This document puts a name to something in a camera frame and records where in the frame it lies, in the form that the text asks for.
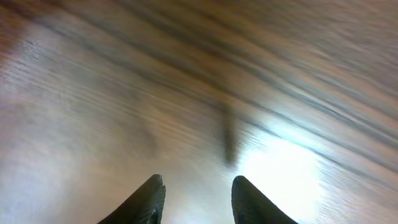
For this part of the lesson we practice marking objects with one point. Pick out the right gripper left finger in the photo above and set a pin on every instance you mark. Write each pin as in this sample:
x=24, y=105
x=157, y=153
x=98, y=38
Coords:
x=144, y=206

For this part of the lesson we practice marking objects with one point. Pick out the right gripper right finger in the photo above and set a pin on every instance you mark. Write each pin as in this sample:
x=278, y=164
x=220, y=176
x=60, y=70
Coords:
x=251, y=206

